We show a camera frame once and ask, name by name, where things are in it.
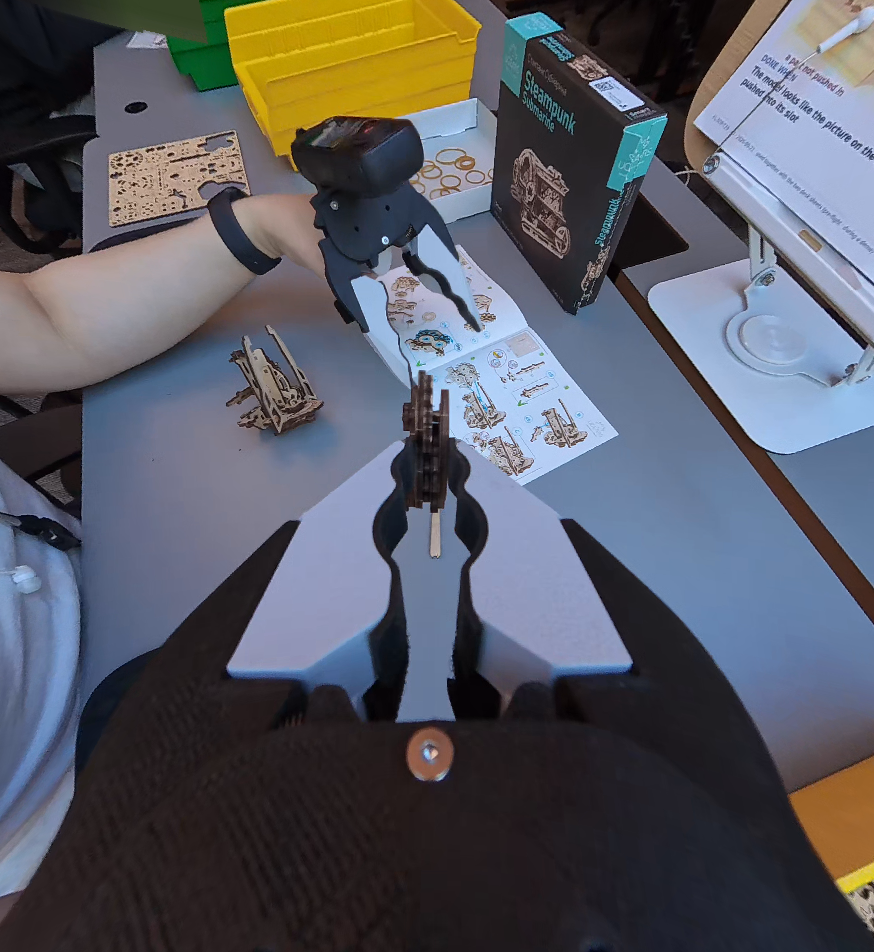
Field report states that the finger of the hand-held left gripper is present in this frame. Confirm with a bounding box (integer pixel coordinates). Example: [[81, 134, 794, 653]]
[[349, 266, 417, 389], [403, 223, 484, 334]]

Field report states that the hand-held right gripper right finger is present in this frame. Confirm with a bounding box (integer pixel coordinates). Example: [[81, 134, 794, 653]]
[[448, 437, 635, 718]]

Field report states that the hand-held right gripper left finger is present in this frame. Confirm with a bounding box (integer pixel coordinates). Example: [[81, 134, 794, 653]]
[[226, 439, 417, 722]]

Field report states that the wooden model with curved arms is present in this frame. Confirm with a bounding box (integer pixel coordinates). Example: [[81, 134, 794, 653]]
[[225, 323, 325, 436]]

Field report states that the wooden gear assembly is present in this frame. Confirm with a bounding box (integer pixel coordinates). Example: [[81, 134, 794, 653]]
[[401, 370, 454, 514]]

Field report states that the person's left forearm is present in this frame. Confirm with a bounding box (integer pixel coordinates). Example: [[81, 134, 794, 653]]
[[0, 208, 259, 395]]

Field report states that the black model kit box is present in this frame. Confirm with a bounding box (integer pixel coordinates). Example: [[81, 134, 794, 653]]
[[491, 13, 669, 315]]

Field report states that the person's left hand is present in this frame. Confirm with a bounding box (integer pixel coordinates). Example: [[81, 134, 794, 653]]
[[247, 195, 328, 272]]

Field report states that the pile of tan rubber bands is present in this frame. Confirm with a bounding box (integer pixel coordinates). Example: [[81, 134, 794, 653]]
[[411, 147, 495, 200]]

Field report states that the white cardboard tray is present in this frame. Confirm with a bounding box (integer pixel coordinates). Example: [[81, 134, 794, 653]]
[[400, 98, 499, 224]]

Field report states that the black wristband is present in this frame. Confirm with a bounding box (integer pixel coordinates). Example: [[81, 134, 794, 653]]
[[206, 186, 283, 276]]

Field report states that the green plastic bin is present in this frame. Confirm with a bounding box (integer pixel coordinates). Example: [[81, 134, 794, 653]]
[[165, 0, 259, 92]]

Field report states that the open instruction booklet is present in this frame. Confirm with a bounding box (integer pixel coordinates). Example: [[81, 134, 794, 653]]
[[363, 245, 620, 486]]

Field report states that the white document stand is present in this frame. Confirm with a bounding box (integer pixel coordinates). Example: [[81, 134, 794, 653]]
[[647, 149, 874, 456]]

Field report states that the black office chair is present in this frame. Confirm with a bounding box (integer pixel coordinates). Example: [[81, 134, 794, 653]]
[[0, 112, 99, 257]]

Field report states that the black chair armrest pad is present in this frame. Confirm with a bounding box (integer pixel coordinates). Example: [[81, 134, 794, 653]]
[[0, 390, 84, 518]]

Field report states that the tan backing board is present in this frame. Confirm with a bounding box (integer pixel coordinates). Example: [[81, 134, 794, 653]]
[[684, 0, 791, 176]]

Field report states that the person's pale shirt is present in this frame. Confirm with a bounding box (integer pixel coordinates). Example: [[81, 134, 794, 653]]
[[0, 424, 84, 904]]

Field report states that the printed instruction sheet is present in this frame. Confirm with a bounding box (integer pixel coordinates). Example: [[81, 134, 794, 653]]
[[693, 0, 874, 246]]

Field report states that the black lanyard strap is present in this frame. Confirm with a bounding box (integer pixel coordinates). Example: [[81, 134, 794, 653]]
[[0, 500, 82, 553]]

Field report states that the white wired earphone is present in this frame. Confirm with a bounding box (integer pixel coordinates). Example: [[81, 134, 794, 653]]
[[0, 556, 44, 596]]

